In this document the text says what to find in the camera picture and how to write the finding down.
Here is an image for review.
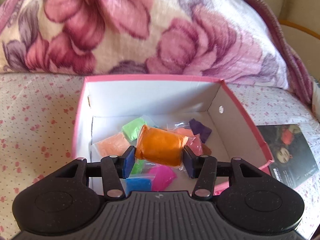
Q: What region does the orange clay pack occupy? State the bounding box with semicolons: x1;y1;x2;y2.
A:
135;125;188;167

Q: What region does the pink cardboard box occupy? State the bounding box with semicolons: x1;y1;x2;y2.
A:
71;74;275;196

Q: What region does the black box lid with portrait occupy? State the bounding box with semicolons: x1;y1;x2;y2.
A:
257;124;318;189

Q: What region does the brown clay pack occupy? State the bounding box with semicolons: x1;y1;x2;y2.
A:
202;144;212;155

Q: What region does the pink clay pack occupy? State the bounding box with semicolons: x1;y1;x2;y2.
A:
186;134;203;156

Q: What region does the peach clay pack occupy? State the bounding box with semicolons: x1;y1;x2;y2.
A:
95;132;131;157

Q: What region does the blue clay pack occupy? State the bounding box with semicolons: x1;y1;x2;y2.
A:
125;177;152;194

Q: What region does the purple clay pack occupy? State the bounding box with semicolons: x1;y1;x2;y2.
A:
189;119;212;144

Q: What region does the magenta clay pack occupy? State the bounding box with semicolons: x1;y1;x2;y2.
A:
149;165;177;191

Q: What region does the light green clay pack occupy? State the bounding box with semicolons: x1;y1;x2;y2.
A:
121;118;146;141

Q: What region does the cherry print bed sheet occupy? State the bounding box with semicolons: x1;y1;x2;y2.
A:
1;73;319;239

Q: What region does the pink floral fleece blanket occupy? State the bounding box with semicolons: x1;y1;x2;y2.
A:
1;0;313;104

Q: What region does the orange wooden bed frame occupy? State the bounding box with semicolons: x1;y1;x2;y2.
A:
278;20;320;40

